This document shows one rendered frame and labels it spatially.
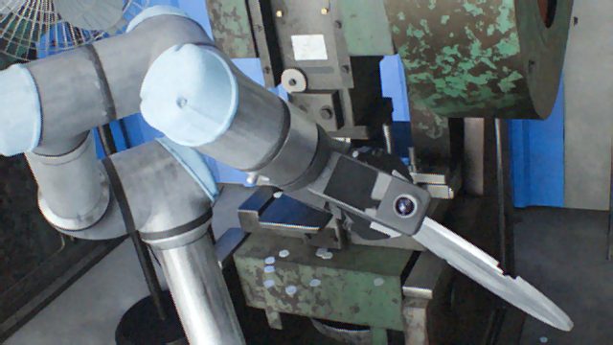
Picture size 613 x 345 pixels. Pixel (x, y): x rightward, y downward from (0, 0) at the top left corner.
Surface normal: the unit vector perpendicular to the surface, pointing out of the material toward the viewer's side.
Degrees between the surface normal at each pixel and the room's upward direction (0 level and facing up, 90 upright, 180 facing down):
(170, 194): 79
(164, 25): 16
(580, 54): 90
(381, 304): 90
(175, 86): 45
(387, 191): 52
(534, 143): 90
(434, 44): 115
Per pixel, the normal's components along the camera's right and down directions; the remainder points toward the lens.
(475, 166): -0.45, 0.19
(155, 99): -0.62, -0.33
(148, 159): 0.11, -0.55
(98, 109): 0.48, 0.59
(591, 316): -0.17, -0.88
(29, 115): 0.39, 0.26
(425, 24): -0.34, 0.73
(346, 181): -0.15, -0.18
